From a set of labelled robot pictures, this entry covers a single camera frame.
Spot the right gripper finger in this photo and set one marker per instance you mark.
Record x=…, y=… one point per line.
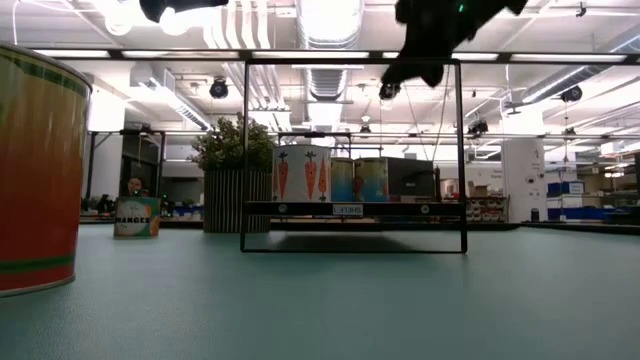
x=397, y=71
x=432, y=74

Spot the cherries tin can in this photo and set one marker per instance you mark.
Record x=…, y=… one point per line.
x=372, y=180

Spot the yellow green blue tin can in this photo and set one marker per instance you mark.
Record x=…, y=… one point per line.
x=342, y=180

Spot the white carrots tin can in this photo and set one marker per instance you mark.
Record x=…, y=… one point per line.
x=300, y=175

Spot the background black robot arm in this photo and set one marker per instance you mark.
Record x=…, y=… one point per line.
x=105, y=205

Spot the black ceiling spot lamp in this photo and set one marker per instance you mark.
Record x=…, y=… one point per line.
x=571, y=94
x=218, y=89
x=389, y=92
x=478, y=127

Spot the black equipment case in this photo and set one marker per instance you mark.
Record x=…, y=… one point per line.
x=412, y=180

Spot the cardboard box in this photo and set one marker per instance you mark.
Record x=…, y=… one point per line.
x=479, y=189

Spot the white pillar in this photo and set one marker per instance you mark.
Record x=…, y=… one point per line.
x=522, y=165

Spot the storage rack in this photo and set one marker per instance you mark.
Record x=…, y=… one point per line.
x=485, y=210

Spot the blue storage bin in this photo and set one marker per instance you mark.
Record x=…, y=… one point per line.
x=565, y=188
x=580, y=213

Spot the potted plant striped pot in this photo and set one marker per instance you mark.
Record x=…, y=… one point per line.
x=225, y=200

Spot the white ceiling light fixture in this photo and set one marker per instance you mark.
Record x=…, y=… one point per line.
x=175, y=105

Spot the person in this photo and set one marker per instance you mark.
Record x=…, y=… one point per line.
x=135, y=186

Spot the pineapple tin can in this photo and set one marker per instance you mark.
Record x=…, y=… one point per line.
x=40, y=175

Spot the silver ventilation duct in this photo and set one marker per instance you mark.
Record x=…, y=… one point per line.
x=575, y=77
x=327, y=30

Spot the background black metal frame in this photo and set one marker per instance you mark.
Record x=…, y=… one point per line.
x=162, y=160
x=315, y=135

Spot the black rig frame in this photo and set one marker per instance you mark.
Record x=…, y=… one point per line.
x=245, y=54

